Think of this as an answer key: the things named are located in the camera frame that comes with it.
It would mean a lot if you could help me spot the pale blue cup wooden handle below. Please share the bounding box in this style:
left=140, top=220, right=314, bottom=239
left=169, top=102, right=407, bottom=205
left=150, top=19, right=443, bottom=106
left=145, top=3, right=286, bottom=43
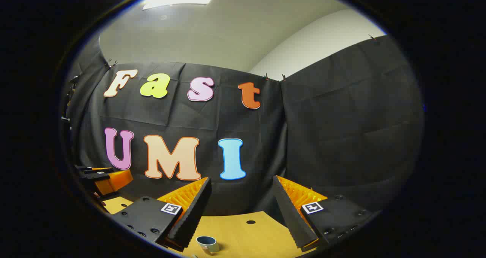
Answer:
left=196, top=236, right=220, bottom=254

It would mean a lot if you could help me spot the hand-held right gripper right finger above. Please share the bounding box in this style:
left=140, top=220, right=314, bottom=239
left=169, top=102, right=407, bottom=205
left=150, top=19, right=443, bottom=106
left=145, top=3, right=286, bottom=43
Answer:
left=272, top=175, right=380, bottom=251

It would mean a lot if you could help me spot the wooden desktop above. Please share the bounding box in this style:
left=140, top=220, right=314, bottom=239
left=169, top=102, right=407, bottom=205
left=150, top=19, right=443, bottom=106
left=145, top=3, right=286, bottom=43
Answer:
left=102, top=196, right=317, bottom=258

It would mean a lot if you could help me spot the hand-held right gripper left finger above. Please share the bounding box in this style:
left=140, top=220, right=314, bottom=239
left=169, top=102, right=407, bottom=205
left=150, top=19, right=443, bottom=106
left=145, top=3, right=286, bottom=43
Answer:
left=110, top=176, right=212, bottom=251

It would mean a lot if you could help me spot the black backdrop cloth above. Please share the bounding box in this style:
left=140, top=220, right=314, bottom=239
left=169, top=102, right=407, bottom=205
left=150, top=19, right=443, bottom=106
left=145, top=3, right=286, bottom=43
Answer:
left=63, top=34, right=425, bottom=217

